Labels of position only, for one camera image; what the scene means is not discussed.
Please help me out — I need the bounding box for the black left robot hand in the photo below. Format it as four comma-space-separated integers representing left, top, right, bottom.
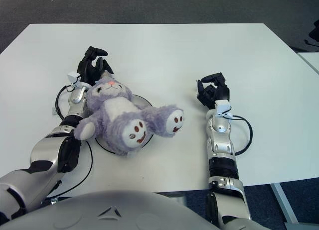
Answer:
76, 46, 115, 87

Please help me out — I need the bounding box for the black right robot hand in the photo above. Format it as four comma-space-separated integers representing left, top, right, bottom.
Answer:
196, 72, 230, 111

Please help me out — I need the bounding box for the purple plush bunny doll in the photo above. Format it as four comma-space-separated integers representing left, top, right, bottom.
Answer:
73, 70, 185, 156

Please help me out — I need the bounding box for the white plate black rim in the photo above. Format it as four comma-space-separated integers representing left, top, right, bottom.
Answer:
94, 94, 153, 156

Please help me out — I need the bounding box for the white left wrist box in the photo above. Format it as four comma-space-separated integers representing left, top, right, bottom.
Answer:
67, 72, 82, 89

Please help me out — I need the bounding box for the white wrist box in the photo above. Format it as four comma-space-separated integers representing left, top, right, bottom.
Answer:
214, 100, 235, 121
67, 72, 82, 89

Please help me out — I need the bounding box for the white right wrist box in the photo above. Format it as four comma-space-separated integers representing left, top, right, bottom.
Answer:
214, 100, 235, 121

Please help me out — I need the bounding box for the white furniture edge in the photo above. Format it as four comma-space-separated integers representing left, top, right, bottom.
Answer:
298, 52, 319, 75

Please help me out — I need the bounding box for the white table leg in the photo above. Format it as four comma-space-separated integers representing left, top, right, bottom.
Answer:
270, 183, 299, 225

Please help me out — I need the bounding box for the grey robot torso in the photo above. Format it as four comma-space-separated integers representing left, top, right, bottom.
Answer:
0, 190, 220, 230

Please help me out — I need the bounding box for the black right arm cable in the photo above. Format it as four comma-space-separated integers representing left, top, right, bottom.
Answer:
223, 114, 254, 156

